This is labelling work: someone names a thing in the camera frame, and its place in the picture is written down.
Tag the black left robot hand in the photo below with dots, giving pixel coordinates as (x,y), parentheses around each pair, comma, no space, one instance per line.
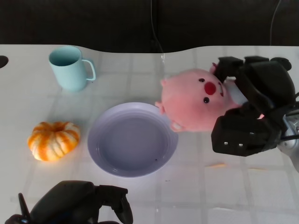
(70,203)

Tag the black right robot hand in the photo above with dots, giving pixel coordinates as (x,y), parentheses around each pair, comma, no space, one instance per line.
(264,84)

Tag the pink plush doll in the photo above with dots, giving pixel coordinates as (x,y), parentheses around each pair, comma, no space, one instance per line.
(187,105)

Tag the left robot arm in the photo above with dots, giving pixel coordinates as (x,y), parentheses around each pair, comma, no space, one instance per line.
(17,218)

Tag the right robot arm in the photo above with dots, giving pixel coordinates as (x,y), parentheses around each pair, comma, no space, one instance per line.
(292,144)

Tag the lavender round plate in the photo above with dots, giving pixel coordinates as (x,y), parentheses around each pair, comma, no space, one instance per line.
(130,142)

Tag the orange white striped pumpkin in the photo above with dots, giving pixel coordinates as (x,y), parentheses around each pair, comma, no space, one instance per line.
(52,142)

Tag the light blue mug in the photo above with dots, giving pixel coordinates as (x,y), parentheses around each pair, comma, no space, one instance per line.
(67,70)

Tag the black sofa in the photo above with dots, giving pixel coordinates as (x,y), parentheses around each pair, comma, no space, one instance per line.
(93,21)

